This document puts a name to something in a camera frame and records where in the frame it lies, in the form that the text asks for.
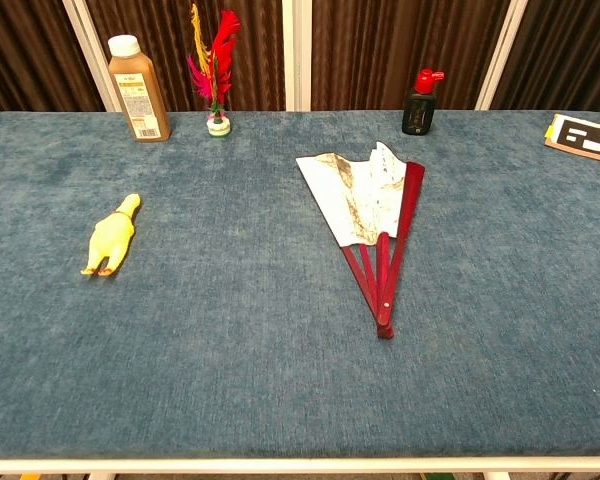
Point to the white frame post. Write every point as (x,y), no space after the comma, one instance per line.
(297,55)
(92,55)
(500,55)

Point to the brown juice bottle white cap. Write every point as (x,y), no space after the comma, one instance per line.
(140,100)

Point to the red paper folding fan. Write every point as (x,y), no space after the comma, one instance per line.
(370,195)

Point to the dark brown curtain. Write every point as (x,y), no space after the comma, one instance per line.
(370,50)

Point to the black ink bottle red cap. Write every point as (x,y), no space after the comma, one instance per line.
(418,115)

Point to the blue table cloth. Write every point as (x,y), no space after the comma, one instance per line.
(230,325)

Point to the feather shuttlecock red yellow pink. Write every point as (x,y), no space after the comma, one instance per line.
(219,126)

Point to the white table frame edge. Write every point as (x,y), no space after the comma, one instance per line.
(300,466)

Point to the black white marker tag card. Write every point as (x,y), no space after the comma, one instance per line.
(590,140)

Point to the yellow rubber chicken toy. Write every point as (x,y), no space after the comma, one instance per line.
(111,237)

